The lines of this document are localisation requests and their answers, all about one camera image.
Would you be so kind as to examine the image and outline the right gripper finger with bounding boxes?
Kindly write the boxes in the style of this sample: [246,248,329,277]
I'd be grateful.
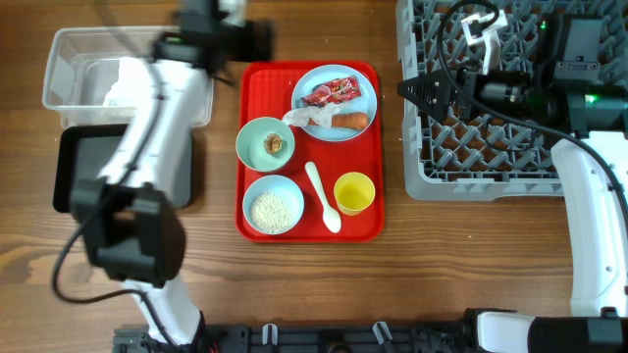
[404,94,451,122]
[397,70,451,96]

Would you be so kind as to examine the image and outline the red snack wrapper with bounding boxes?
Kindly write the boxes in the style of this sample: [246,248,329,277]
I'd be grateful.
[300,76,361,107]

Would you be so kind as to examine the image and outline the orange carrot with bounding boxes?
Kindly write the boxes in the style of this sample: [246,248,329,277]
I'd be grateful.
[308,112,370,131]

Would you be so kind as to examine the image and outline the white napkin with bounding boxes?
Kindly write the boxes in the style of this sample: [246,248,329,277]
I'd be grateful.
[282,103,347,128]

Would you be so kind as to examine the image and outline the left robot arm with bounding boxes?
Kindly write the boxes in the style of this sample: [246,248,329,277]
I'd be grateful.
[70,1,274,352]

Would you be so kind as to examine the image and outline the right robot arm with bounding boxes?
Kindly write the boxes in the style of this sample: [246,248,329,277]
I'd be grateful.
[396,3,627,352]

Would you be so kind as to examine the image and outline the grey dishwasher rack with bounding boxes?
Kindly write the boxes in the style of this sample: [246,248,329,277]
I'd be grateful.
[395,0,627,201]

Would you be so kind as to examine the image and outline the light blue plate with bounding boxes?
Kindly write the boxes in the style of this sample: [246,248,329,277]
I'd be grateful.
[290,64,379,142]

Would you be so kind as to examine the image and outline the brown food scrap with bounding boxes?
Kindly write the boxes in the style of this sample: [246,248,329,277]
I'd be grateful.
[264,133,284,155]

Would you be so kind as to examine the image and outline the green bowl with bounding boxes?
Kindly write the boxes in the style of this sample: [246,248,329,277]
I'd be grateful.
[235,117,295,173]

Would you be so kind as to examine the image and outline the yellow plastic cup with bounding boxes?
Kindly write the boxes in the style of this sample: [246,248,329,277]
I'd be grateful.
[334,172,376,216]

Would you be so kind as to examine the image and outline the white plastic spoon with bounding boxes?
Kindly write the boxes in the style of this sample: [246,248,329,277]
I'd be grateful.
[304,161,341,233]

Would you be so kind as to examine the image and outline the clear plastic bin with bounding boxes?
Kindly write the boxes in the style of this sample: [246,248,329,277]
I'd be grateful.
[41,25,215,129]

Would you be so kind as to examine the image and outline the blue bowl with rice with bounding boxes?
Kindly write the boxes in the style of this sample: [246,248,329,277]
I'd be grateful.
[241,175,305,235]

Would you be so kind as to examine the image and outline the black square bin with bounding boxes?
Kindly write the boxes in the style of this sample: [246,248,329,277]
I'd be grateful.
[52,125,195,214]

